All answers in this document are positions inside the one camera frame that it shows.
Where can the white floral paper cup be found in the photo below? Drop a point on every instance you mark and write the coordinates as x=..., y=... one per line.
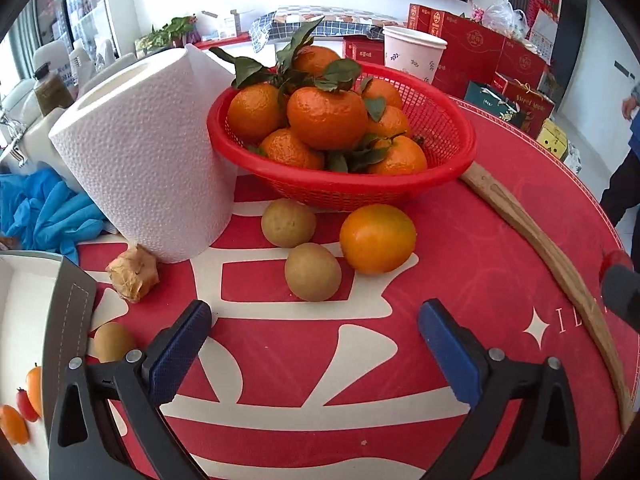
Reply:
x=414, y=52

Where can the red gift boxes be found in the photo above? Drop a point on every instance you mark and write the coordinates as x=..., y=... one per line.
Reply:
x=472, y=52

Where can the dry physalis husk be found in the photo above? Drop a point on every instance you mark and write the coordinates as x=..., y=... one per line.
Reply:
x=132, y=274

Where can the small red gift box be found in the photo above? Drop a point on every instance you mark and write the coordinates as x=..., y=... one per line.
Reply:
x=425, y=17

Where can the brown bottle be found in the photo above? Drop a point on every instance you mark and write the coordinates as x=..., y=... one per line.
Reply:
x=50, y=92

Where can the blue rubber gloves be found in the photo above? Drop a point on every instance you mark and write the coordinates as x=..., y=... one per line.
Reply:
x=45, y=210

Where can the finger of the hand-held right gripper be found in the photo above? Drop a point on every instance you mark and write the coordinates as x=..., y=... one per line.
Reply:
x=622, y=292

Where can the grey rectangular tray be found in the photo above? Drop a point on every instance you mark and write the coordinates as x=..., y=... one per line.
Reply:
x=65, y=320

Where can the white paper towel roll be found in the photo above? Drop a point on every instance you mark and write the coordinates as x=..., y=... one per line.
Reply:
x=145, y=160

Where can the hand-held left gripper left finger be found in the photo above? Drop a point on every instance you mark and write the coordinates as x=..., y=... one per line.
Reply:
x=177, y=355

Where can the desk calendar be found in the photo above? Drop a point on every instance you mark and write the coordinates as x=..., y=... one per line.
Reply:
x=542, y=30

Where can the green potted plant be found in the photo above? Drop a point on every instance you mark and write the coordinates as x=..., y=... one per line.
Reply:
x=167, y=32

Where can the curved wooden stick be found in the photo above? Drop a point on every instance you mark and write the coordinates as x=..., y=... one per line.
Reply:
x=550, y=270

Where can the chrome faucet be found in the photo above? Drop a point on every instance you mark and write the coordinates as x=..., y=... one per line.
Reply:
x=12, y=132

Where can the orange cherry tomato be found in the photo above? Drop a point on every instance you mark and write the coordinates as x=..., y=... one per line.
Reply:
x=14, y=425
x=35, y=387

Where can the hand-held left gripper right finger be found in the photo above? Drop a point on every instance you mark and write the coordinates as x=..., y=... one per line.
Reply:
x=450, y=355

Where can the small brown-green kiwi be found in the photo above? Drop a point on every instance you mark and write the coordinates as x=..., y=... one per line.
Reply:
x=313, y=272
x=288, y=223
x=114, y=342

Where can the clear plastic bag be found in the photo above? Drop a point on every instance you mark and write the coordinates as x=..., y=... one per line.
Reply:
x=502, y=15

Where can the white carton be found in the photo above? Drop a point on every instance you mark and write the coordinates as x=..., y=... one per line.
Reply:
x=225, y=22

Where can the pile of leafy mandarins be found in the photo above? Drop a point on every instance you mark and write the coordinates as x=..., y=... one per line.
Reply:
x=327, y=117

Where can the blue checked cloth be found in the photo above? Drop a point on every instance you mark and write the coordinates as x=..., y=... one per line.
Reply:
x=325, y=22

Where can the green gift bag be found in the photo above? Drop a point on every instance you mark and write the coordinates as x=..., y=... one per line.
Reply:
x=492, y=102

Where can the glass door cabinet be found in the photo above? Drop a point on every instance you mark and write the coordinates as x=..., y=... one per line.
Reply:
x=55, y=5

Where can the white bottle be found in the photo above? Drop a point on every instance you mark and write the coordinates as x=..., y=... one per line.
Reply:
x=80, y=57

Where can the flat red gift box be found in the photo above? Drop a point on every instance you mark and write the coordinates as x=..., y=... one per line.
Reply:
x=362, y=50

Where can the loose orange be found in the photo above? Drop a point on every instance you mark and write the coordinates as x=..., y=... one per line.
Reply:
x=377, y=239

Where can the red plastic basket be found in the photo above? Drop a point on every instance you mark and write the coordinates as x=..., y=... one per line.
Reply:
x=350, y=187

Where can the yellow box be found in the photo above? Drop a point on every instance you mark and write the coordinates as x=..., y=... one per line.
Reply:
x=552, y=142

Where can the red paper bag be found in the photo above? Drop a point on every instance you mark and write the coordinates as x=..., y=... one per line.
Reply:
x=522, y=62

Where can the white sink box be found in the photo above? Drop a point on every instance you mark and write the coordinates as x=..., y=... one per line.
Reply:
x=40, y=135

